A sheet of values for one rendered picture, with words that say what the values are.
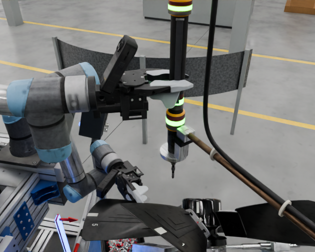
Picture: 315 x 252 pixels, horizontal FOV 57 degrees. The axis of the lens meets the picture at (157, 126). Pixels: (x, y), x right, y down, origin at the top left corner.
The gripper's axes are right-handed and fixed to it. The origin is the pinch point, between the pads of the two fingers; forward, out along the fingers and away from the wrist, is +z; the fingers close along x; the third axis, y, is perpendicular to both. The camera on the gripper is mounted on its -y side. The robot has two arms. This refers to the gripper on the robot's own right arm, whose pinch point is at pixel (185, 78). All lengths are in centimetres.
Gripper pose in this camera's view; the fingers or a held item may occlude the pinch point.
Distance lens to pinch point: 62.5
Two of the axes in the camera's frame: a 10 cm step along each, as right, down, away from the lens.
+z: 9.9, -0.8, 1.3
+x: 1.5, 5.7, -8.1
